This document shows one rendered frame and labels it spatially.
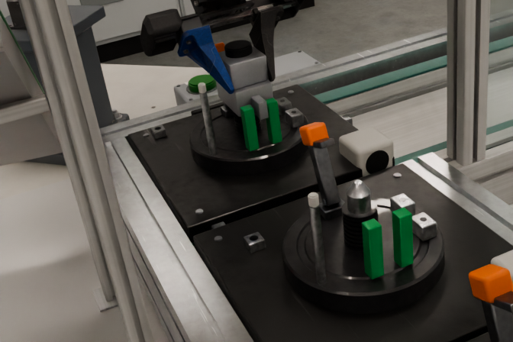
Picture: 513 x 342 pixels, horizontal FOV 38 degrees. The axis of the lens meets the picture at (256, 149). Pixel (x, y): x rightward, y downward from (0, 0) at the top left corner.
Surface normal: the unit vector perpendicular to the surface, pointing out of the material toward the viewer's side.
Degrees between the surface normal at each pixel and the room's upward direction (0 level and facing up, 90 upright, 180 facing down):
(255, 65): 90
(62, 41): 90
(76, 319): 0
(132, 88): 0
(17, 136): 135
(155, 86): 0
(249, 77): 90
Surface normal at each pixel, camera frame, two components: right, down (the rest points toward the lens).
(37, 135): 0.25, 0.93
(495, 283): 0.32, 0.05
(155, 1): 0.40, 0.40
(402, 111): -0.12, -0.87
